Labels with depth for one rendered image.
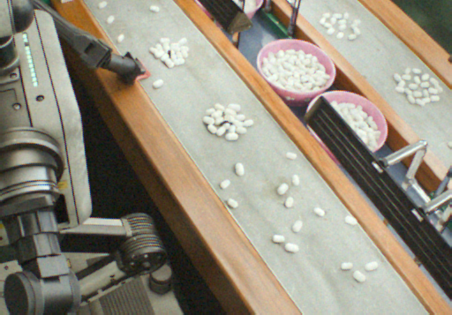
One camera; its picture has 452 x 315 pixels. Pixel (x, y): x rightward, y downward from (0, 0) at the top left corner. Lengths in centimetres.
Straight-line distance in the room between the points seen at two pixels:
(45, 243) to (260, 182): 98
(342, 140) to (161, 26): 98
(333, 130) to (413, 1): 261
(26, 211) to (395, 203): 83
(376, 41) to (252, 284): 114
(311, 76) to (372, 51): 30
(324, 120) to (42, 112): 76
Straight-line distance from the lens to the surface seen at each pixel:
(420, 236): 141
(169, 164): 181
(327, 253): 173
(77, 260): 198
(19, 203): 95
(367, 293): 170
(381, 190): 145
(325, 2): 251
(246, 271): 163
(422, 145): 153
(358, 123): 205
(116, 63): 193
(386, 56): 233
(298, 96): 207
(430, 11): 403
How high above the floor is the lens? 218
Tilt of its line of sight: 50 degrees down
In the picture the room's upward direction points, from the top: 8 degrees clockwise
